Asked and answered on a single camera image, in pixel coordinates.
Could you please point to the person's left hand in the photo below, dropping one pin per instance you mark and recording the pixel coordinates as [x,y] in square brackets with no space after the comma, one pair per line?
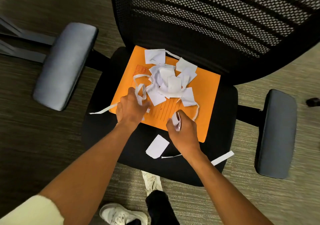
[128,112]

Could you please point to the person's right hand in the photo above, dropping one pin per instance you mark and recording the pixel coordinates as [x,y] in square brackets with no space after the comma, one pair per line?
[185,135]

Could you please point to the person's left thumb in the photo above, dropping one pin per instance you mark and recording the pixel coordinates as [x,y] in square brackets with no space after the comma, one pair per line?
[145,107]

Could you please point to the person's right thumb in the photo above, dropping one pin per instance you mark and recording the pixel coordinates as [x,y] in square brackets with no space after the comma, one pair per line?
[170,127]

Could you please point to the white paper pieces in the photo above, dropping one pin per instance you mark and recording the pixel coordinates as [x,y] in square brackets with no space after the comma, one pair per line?
[177,122]

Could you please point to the curly white paper strip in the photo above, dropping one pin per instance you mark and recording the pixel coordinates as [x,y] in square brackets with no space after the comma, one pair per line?
[140,90]

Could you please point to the person's right forearm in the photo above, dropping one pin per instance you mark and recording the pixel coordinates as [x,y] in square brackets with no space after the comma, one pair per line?
[225,189]

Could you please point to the person's left forearm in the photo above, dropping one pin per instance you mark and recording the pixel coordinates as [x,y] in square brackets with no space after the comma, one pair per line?
[92,167]

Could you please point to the white rectangular paper piece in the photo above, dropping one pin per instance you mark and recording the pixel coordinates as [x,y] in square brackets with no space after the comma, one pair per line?
[157,147]

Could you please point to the thin white paper sliver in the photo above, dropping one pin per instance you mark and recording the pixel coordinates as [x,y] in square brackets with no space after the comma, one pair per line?
[171,156]

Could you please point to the pile of white paper scraps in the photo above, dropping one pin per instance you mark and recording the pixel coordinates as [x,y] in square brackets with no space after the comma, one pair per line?
[172,82]

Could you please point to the straight white paper strip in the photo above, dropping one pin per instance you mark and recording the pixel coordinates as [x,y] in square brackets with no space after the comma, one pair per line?
[102,111]

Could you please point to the black chair seat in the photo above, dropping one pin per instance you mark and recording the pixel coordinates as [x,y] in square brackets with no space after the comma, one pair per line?
[220,122]

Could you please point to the orange paper envelope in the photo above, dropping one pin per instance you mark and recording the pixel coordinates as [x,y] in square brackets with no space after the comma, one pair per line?
[205,90]

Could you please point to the white sneaker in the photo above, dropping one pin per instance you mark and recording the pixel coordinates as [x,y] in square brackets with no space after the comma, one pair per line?
[152,181]
[120,214]

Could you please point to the wide white paper strip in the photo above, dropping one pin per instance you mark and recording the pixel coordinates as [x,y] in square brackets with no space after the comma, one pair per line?
[222,158]

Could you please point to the black trouser leg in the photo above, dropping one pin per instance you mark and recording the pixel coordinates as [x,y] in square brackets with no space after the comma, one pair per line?
[161,209]

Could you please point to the grey padded chair armrest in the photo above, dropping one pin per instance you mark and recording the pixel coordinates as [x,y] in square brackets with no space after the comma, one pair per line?
[65,65]
[276,135]

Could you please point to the black mesh chair backrest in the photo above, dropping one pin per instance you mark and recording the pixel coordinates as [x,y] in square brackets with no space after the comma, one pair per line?
[225,27]

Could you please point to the grey metal desk leg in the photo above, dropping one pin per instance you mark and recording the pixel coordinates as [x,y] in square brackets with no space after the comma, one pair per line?
[27,35]
[22,52]

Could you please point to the small black object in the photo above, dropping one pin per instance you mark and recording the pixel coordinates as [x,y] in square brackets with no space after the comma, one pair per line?
[313,102]

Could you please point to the white sleeve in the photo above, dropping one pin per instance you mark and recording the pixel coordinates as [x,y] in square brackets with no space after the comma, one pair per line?
[32,212]

